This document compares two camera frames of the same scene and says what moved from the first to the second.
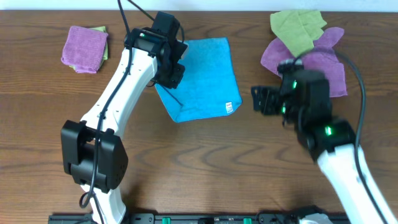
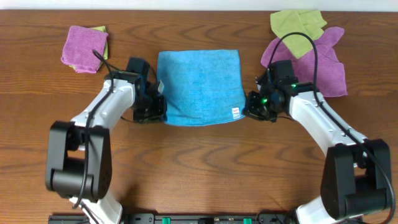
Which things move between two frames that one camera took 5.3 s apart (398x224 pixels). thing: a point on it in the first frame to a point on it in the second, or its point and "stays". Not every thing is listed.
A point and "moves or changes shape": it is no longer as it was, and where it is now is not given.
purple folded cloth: (84, 49) stays
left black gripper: (175, 79) to (160, 114)
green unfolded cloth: (298, 29) stays
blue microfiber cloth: (209, 87) moves or changes shape
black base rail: (187, 218) stays
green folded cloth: (102, 29) stays
